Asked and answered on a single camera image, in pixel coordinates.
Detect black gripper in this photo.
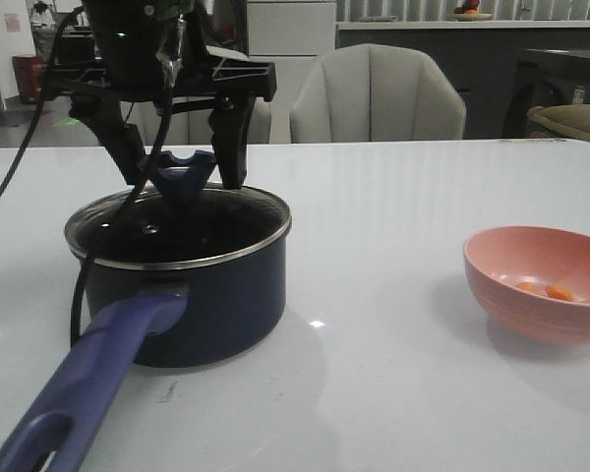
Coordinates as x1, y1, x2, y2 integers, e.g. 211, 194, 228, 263
40, 43, 276, 190

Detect glass lid blue knob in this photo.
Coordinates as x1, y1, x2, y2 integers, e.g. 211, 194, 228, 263
64, 150, 292, 270

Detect orange ham piece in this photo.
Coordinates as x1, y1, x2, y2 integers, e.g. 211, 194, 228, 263
545, 284, 574, 302
515, 281, 538, 294

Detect pink bowl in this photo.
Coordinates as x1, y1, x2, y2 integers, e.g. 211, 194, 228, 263
463, 225, 590, 346

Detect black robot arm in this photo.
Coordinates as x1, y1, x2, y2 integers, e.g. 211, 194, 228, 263
47, 1, 276, 189

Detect white drawer cabinet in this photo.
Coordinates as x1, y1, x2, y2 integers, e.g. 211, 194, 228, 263
247, 1, 336, 144

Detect red trash bin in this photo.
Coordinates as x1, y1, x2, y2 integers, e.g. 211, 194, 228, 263
12, 54, 45, 104

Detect right beige chair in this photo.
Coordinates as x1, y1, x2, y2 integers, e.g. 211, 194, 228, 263
289, 43, 466, 144

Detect fruit plate on counter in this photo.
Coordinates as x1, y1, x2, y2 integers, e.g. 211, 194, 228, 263
451, 0, 493, 22

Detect dark side table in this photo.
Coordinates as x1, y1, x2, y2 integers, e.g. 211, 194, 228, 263
502, 49, 590, 138

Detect olive cushion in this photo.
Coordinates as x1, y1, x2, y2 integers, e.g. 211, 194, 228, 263
527, 104, 590, 143

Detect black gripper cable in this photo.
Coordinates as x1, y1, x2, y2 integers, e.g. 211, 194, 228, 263
0, 4, 188, 348

